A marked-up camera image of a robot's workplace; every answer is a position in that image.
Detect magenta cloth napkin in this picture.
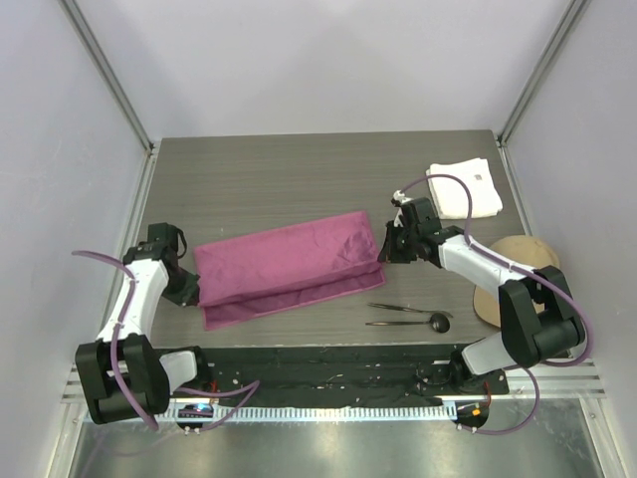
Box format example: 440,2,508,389
194,211,386,331

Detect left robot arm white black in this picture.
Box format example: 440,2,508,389
72,245,212,430

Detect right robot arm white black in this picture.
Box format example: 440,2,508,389
378,191,587,393

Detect white folded towel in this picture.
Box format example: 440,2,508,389
426,158,503,220

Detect dark metal fork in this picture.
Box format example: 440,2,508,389
367,303,453,318

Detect dark metal spoon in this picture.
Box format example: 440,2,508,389
366,313,451,334

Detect tan baseball cap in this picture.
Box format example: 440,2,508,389
473,235,560,328

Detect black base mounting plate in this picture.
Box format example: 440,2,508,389
186,345,510,408

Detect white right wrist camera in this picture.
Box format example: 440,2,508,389
391,190,413,227

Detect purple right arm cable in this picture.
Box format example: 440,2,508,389
397,172,596,435

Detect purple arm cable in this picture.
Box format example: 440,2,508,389
72,250,261,437
397,172,596,435

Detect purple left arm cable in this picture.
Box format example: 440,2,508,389
72,250,261,437

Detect slotted cable duct strip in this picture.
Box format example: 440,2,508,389
156,402,457,423

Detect aluminium front rail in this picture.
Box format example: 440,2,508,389
61,359,606,404

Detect aluminium frame post left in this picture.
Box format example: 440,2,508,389
58,0,155,153

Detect aluminium frame post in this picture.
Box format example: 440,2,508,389
497,0,593,145
58,0,155,153

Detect aluminium frame post right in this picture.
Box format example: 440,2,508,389
497,0,593,145

